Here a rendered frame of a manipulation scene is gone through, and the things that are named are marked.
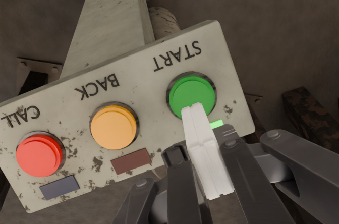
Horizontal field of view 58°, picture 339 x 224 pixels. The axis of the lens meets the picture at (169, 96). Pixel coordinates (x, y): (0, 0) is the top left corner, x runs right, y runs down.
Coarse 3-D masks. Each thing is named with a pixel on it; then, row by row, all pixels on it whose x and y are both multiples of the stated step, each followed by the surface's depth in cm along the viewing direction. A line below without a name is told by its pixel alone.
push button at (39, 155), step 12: (24, 144) 27; (36, 144) 27; (48, 144) 28; (24, 156) 28; (36, 156) 28; (48, 156) 28; (60, 156) 28; (24, 168) 28; (36, 168) 28; (48, 168) 28
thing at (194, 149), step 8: (184, 112) 20; (192, 112) 20; (184, 120) 19; (192, 120) 18; (184, 128) 18; (192, 128) 17; (192, 136) 16; (192, 144) 15; (200, 144) 15; (192, 152) 15; (200, 152) 15; (192, 160) 15; (200, 160) 15; (200, 168) 15; (208, 168) 15; (200, 176) 15; (208, 176) 15; (208, 184) 15; (216, 184) 15; (208, 192) 15; (216, 192) 15
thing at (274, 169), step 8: (216, 128) 18; (224, 128) 17; (232, 128) 17; (216, 136) 17; (224, 136) 16; (232, 136) 16; (248, 144) 14; (256, 144) 14; (256, 152) 14; (264, 152) 13; (264, 160) 13; (272, 160) 13; (264, 168) 13; (272, 168) 13; (280, 168) 13; (288, 168) 13; (272, 176) 13; (280, 176) 13; (288, 176) 13
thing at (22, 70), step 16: (32, 64) 86; (48, 64) 87; (32, 80) 84; (48, 80) 90; (256, 96) 103; (256, 128) 93; (0, 176) 56; (0, 192) 54; (0, 208) 55; (288, 208) 71
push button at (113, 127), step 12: (108, 108) 27; (120, 108) 27; (96, 120) 27; (108, 120) 27; (120, 120) 27; (132, 120) 27; (96, 132) 27; (108, 132) 27; (120, 132) 27; (132, 132) 27; (108, 144) 27; (120, 144) 27
